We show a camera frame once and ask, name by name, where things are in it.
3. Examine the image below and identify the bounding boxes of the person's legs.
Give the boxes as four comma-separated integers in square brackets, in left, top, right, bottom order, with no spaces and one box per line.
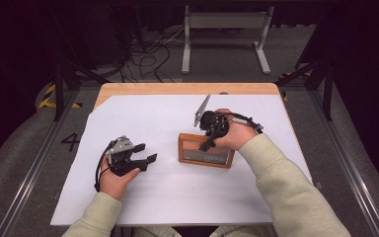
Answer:
[137,225,267,237]

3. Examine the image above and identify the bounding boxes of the black metal stand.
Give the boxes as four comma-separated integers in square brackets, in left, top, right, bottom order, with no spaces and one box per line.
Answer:
[53,58,110,122]
[275,58,335,121]

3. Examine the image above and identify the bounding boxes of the wooden rectangular box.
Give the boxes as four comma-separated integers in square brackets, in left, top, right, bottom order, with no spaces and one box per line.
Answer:
[178,132,236,170]

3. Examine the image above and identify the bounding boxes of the white paper sheet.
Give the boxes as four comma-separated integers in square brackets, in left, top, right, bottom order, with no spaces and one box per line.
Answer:
[50,94,313,227]

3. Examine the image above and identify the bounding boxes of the person's right hand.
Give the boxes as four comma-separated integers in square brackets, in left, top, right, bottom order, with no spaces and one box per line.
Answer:
[215,108,259,152]

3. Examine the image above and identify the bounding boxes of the person's left hand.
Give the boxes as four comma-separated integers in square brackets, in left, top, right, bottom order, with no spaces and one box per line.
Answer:
[99,162,141,201]

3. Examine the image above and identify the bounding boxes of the aluminium floor rail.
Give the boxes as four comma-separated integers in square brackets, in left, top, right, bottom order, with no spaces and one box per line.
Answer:
[0,88,80,237]
[309,88,379,237]

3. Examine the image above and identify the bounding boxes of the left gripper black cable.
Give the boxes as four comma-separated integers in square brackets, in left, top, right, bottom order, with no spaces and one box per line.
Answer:
[94,141,116,193]

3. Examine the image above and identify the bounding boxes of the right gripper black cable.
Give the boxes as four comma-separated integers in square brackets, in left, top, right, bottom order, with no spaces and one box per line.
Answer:
[225,112,265,134]

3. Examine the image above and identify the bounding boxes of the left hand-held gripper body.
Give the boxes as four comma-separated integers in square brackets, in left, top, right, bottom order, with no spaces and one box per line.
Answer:
[107,135,146,177]

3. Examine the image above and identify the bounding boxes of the grey metal stand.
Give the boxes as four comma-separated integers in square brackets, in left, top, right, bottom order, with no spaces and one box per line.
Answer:
[181,5,275,75]

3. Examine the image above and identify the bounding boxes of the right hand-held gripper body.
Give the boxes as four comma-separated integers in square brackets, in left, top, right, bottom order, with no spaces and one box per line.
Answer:
[193,94,230,137]

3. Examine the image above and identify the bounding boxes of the tangle of floor cables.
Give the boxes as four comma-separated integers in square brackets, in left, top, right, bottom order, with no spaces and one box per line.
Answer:
[117,29,186,83]

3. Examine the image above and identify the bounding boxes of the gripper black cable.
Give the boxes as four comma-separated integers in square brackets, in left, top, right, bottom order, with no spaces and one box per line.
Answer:
[225,112,265,134]
[94,141,116,193]

